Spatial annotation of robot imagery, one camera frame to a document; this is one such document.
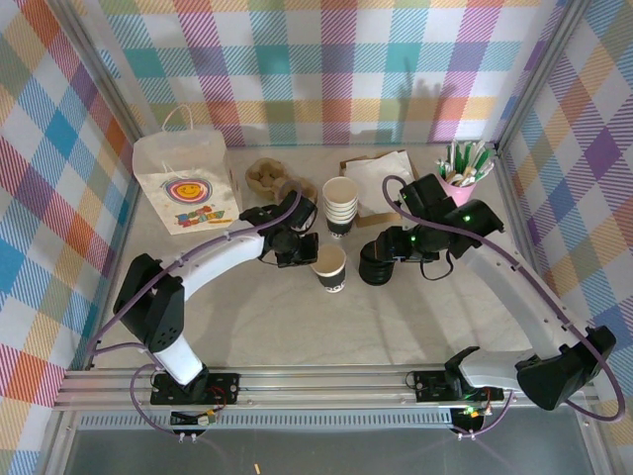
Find pink straw holder cup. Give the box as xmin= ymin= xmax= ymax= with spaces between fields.
xmin=434 ymin=172 xmax=484 ymax=209

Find brown pulp cup carrier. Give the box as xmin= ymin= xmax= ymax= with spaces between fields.
xmin=245 ymin=157 xmax=317 ymax=202

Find white smiley print paper bag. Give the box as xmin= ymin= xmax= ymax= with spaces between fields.
xmin=131 ymin=103 xmax=243 ymax=238

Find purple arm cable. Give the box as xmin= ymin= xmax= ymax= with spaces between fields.
xmin=86 ymin=180 xmax=308 ymax=439
xmin=383 ymin=175 xmax=627 ymax=439

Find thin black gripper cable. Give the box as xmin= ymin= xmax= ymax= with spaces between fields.
xmin=418 ymin=249 xmax=456 ymax=282

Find wooden stirrer sticks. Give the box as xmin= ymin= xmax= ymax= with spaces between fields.
xmin=447 ymin=167 xmax=479 ymax=188

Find aluminium frame post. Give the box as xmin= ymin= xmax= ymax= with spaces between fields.
xmin=48 ymin=0 xmax=152 ymax=159
xmin=496 ymin=0 xmax=592 ymax=152

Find black and white paper cup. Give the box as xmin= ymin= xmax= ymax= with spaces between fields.
xmin=310 ymin=244 xmax=347 ymax=294

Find vented metal strip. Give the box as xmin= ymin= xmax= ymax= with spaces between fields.
xmin=78 ymin=414 xmax=454 ymax=430

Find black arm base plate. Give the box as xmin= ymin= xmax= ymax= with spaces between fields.
xmin=149 ymin=370 xmax=242 ymax=408
xmin=412 ymin=369 xmax=506 ymax=405

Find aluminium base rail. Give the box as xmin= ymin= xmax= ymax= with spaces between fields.
xmin=52 ymin=364 xmax=602 ymax=412

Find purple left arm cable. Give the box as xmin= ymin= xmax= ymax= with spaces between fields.
xmin=86 ymin=180 xmax=308 ymax=439

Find brown cardboard napkin tray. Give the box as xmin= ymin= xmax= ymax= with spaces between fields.
xmin=338 ymin=147 xmax=421 ymax=229

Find stack of paper cups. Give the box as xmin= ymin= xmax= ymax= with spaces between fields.
xmin=321 ymin=176 xmax=360 ymax=239

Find small circuit board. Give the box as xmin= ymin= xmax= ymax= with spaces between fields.
xmin=452 ymin=405 xmax=491 ymax=422
xmin=170 ymin=409 xmax=219 ymax=428

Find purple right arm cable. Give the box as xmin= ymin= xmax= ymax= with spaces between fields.
xmin=383 ymin=175 xmax=627 ymax=439

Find stack of black cup lids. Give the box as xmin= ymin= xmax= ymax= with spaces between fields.
xmin=358 ymin=256 xmax=397 ymax=288

